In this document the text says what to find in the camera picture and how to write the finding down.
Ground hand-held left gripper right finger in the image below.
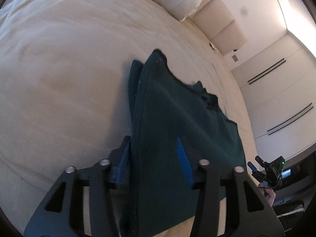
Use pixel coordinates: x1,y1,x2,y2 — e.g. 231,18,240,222
176,137,284,237

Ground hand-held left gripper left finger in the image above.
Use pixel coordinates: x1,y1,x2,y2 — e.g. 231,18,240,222
23,136,132,237

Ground dark green knit sweater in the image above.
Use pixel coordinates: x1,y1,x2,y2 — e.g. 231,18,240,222
120,49,246,237

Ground person's right hand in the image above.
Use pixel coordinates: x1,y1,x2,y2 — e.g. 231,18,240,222
265,189,276,207

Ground dark low cabinet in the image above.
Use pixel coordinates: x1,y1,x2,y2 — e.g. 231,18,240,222
280,150,316,197

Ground dark cloth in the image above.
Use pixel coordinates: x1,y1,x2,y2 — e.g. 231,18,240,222
274,200,306,228

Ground bed with cream duvet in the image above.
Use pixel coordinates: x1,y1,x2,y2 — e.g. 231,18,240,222
0,0,258,237

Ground beige padded headboard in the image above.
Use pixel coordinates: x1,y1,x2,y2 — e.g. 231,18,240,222
184,0,248,55

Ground white wardrobe with black handles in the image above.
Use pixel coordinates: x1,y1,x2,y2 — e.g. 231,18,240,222
231,33,316,155

